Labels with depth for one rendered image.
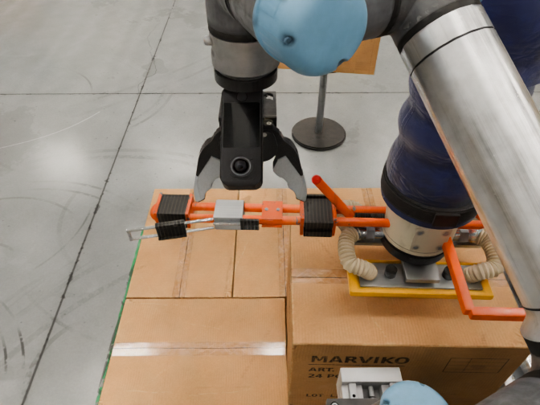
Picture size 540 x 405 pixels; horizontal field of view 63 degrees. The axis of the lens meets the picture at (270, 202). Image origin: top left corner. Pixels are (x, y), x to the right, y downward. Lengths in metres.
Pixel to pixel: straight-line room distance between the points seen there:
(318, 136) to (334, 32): 2.93
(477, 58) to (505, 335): 0.98
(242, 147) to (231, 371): 1.15
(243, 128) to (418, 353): 0.88
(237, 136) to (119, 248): 2.21
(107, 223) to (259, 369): 1.58
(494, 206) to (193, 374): 1.30
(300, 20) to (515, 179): 0.20
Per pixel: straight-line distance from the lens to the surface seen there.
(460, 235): 1.18
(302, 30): 0.33
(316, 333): 1.16
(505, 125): 0.39
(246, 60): 0.47
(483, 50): 0.40
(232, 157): 0.47
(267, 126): 0.52
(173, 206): 1.08
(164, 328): 1.66
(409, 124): 0.89
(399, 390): 0.77
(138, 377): 1.60
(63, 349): 2.39
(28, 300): 2.63
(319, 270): 1.26
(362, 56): 2.78
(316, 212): 1.06
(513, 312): 1.01
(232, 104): 0.50
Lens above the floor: 1.96
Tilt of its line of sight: 45 degrees down
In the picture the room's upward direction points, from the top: straight up
